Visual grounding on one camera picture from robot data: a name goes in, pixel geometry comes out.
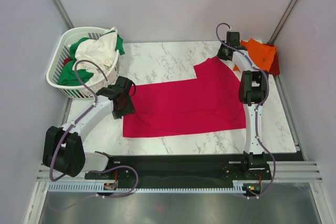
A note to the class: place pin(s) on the white t shirt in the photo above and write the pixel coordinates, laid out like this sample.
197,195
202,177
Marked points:
102,52

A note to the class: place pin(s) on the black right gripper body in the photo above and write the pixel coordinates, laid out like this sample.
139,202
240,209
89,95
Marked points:
221,52

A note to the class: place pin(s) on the pink t shirt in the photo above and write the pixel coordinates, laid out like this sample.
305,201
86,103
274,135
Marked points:
208,103

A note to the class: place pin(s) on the folded dark red t shirt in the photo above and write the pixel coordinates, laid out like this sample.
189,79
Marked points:
275,69

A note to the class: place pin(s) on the white plastic laundry basket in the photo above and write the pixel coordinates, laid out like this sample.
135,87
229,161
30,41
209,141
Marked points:
69,38

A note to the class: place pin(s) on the right corner metal post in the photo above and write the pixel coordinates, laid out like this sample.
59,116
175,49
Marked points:
284,18

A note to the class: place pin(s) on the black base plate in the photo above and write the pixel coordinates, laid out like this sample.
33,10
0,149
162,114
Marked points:
191,171

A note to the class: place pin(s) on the folded orange t shirt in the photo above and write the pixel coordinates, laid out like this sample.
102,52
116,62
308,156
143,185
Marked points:
261,54

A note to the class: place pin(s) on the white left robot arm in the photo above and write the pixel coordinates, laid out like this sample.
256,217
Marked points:
64,153

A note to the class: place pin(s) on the aluminium frame rail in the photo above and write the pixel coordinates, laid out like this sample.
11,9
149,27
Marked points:
286,171

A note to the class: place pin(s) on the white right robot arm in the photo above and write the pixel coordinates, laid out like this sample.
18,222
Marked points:
252,93

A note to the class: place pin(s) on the dark red t shirt in basket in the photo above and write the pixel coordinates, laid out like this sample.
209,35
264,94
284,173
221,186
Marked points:
68,63

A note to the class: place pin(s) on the white slotted cable duct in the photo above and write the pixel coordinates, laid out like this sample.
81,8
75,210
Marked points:
100,187

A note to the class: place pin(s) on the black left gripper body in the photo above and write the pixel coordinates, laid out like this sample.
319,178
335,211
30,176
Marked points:
127,108

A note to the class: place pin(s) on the green t shirt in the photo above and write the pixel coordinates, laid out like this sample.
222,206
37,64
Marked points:
68,77

